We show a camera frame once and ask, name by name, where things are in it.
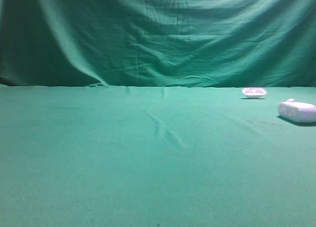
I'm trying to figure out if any white earphone case body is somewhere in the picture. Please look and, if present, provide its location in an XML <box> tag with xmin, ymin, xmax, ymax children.
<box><xmin>278</xmin><ymin>101</ymin><xmax>316</xmax><ymax>123</ymax></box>

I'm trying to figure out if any white earphone case lid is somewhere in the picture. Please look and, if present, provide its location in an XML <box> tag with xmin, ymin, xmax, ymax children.
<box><xmin>241</xmin><ymin>87</ymin><xmax>267</xmax><ymax>99</ymax></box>

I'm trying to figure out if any green backdrop curtain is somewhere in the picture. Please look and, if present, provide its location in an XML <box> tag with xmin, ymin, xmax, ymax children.
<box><xmin>0</xmin><ymin>0</ymin><xmax>316</xmax><ymax>87</ymax></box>

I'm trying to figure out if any green table cloth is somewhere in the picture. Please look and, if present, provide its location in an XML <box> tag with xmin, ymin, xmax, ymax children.
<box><xmin>0</xmin><ymin>86</ymin><xmax>316</xmax><ymax>227</ymax></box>

